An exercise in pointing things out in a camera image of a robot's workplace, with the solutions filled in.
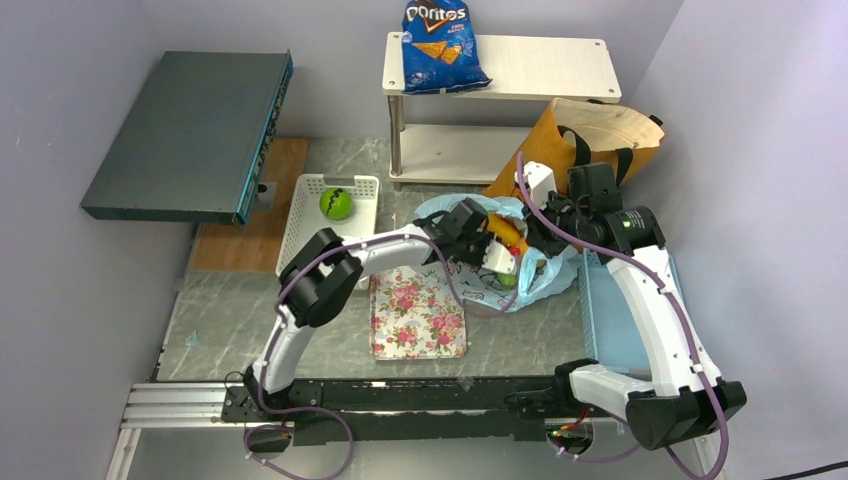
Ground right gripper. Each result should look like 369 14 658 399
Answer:
522 189 590 259

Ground light blue cartoon plastic bag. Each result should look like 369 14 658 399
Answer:
414 193 579 312

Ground orange mango toy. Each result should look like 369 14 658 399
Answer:
487 214 529 259

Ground brown Trader Joe's tote bag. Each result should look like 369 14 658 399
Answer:
483 98 665 197

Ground green round fruit toy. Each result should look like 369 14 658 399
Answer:
319 187 354 221

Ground green cucumber toy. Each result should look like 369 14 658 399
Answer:
497 273 519 290

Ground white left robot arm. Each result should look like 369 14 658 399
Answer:
243 198 493 420

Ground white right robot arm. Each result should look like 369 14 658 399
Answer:
515 162 747 450

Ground floral pattern tray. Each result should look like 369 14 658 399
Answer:
369 267 468 361

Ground light blue plastic basket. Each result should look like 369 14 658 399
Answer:
577 250 651 379

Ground white plastic basket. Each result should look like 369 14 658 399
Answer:
275 173 381 276

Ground white two-tier shelf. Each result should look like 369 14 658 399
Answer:
382 32 622 189

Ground blue Doritos chip bag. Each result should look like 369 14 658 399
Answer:
401 0 492 95

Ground wooden board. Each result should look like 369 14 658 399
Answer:
188 137 310 273

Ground dark grey flat box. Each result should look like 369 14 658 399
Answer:
80 51 294 228

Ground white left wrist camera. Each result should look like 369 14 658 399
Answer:
481 240 520 275

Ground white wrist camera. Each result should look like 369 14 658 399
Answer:
481 240 520 275
514 161 557 209

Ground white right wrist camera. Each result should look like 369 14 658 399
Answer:
514 161 557 209

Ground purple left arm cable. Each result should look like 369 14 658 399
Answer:
243 233 525 480

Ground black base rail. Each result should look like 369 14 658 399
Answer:
221 376 590 446

